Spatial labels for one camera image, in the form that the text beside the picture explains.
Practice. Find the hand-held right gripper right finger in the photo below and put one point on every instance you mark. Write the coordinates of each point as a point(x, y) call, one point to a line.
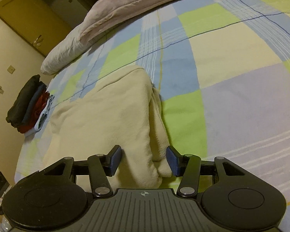
point(172, 162)

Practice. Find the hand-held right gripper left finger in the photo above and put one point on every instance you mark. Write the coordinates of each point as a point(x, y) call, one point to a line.
point(115, 161)

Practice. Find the cream towel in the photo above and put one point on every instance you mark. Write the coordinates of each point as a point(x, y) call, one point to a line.
point(106, 116)

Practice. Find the stack of folded clothes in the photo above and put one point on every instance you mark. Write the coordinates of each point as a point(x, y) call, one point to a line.
point(21, 104)

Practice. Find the folded white patterned garment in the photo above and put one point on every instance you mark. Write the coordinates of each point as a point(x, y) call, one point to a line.
point(44, 114)

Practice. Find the folded red garment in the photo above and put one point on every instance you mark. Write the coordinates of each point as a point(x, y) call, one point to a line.
point(36, 112)

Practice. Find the checked pastel bed sheet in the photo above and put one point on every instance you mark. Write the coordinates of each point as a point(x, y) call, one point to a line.
point(232, 89)

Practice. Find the folded blue garment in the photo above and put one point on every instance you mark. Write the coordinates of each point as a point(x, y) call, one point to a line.
point(33, 104)

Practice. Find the mauve grey duvet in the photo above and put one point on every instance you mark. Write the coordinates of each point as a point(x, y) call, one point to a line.
point(123, 12)

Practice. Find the yellow wooden door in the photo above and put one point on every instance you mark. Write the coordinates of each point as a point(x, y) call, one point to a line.
point(26, 17)

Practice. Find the square wall switch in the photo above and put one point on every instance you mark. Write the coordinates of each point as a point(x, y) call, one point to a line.
point(11, 69)

